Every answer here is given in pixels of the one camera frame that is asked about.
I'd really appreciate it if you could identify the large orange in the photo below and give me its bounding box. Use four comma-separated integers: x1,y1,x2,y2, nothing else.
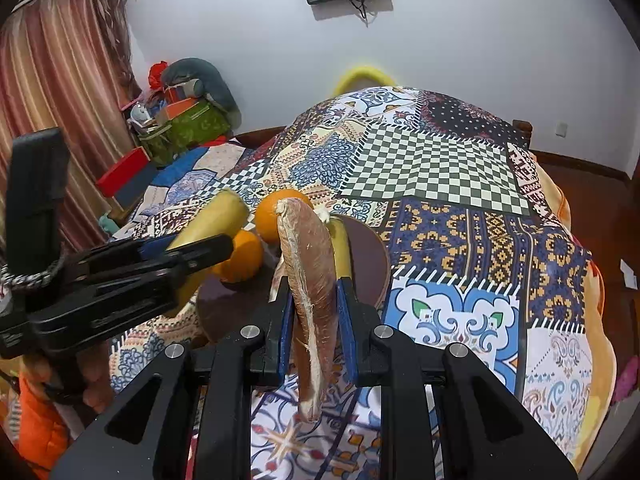
212,230,264,284
254,188,312,245

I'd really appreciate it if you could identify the striped red gold curtain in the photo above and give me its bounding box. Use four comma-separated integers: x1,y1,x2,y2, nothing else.
1,0,139,250

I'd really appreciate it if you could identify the green storage bag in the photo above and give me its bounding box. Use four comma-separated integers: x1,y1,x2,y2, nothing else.
138,101,231,167

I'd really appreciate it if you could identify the red box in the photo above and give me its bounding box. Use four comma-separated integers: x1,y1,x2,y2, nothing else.
96,146,151,198

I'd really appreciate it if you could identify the pomelo wedge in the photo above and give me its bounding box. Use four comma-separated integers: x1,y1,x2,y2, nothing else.
276,197,338,422

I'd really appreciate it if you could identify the purple plate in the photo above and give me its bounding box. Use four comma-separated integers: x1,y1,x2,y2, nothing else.
195,213,392,344

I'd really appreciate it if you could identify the red decoration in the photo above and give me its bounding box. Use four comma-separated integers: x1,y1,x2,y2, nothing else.
148,61,168,91

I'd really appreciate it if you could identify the white wall socket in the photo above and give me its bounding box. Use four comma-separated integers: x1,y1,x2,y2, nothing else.
555,122,568,138

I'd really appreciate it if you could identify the grey plush toy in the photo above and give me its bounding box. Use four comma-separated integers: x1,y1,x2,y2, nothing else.
160,58,242,129

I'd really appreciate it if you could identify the patchwork patterned bedspread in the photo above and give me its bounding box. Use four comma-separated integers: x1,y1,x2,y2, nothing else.
122,87,616,467

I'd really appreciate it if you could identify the person left hand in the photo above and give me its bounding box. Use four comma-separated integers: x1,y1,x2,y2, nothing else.
19,341,116,416

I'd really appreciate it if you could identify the orange sleeve forearm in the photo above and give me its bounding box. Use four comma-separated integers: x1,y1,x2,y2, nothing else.
16,372,70,479

